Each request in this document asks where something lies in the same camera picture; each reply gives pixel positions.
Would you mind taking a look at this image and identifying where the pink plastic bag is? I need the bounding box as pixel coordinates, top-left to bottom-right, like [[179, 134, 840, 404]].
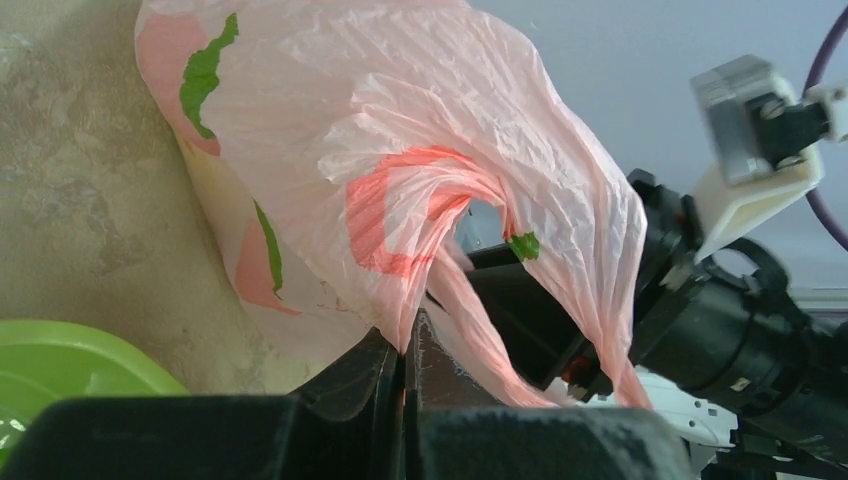
[[135, 1, 650, 408]]

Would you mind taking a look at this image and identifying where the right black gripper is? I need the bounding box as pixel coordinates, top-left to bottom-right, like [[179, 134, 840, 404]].
[[423, 169, 821, 416]]

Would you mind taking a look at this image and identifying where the green plastic tray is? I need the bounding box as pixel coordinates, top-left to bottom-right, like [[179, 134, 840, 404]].
[[1, 319, 189, 463]]

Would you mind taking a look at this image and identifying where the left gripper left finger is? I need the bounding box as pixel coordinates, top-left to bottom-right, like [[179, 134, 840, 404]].
[[1, 332, 401, 479]]

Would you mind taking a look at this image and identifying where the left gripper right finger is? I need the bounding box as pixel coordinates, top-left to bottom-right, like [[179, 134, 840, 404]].
[[404, 311, 696, 479]]

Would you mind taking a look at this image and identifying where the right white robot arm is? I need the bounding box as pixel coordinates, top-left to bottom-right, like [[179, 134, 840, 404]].
[[469, 170, 847, 479]]

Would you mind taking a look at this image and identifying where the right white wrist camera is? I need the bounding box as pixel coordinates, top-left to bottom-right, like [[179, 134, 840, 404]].
[[691, 55, 847, 261]]

